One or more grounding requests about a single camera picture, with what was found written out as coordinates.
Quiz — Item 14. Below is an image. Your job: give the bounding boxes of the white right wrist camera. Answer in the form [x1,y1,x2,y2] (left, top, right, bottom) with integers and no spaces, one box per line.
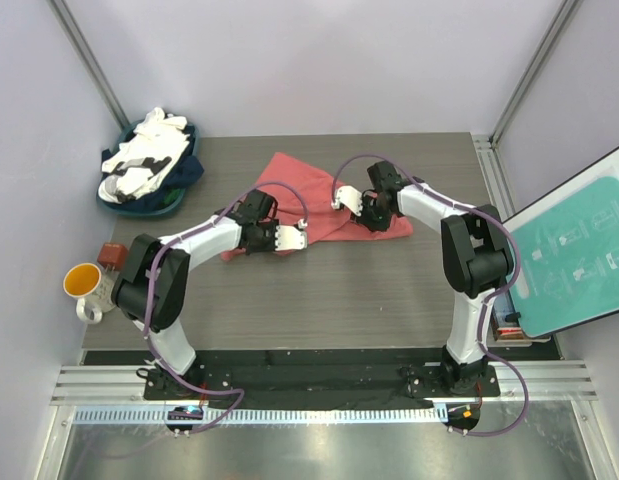
[331,185,363,217]

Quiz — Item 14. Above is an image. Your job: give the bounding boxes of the teal instruction board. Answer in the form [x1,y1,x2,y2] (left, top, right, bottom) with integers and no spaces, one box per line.
[505,147,619,338]

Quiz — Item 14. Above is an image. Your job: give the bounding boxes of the left aluminium corner post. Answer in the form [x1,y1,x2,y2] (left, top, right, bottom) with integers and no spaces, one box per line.
[47,0,130,129]

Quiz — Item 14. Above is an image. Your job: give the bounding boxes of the red book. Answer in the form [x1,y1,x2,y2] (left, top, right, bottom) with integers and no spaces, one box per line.
[492,327,552,345]

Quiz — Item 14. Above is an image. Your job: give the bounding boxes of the green garment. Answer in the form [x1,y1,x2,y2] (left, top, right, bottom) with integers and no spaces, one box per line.
[162,189,183,207]

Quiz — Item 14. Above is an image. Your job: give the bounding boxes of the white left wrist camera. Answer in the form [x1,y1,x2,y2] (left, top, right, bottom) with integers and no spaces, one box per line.
[274,225,308,252]

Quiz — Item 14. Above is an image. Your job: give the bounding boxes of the pink t-shirt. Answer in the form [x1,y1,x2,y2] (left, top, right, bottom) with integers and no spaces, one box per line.
[219,151,414,263]

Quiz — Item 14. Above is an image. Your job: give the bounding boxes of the teal laundry basket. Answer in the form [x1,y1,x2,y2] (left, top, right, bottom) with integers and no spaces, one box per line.
[95,119,204,219]

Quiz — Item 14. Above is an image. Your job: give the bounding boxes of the white mug orange inside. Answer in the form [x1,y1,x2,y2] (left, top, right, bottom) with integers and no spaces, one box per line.
[63,263,116,325]

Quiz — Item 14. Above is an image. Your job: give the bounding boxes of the blue patterned book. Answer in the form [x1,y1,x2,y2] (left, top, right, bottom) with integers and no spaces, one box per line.
[492,293,521,330]

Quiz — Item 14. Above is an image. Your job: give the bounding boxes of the aluminium corner post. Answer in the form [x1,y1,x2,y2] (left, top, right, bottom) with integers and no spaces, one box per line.
[489,0,583,149]
[47,0,130,129]

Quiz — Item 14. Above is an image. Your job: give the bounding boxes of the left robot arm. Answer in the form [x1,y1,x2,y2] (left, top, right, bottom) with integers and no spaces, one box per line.
[111,190,280,399]

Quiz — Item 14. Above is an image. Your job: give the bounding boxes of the right aluminium corner post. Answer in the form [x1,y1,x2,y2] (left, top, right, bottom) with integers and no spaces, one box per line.
[489,0,583,149]

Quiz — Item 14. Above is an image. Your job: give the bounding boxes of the aluminium frame rail right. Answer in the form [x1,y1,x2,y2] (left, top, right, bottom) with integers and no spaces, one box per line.
[471,135,515,220]

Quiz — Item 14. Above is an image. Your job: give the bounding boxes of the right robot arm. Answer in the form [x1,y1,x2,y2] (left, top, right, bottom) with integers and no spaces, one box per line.
[358,160,514,395]

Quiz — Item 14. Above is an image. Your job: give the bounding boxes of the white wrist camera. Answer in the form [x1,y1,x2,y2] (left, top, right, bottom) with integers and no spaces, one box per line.
[331,185,363,217]
[274,225,308,252]

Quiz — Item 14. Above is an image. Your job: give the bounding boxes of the small red box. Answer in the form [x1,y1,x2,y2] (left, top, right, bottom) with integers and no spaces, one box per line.
[97,242,128,271]

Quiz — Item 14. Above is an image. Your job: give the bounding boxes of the aluminium front rail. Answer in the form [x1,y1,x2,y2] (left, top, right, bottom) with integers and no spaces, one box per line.
[51,361,597,426]

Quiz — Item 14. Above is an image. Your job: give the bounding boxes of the white t-shirt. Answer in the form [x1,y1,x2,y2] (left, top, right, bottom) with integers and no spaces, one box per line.
[98,107,190,204]

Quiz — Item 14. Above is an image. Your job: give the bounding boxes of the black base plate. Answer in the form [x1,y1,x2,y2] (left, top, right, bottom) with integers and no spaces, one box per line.
[145,348,500,407]

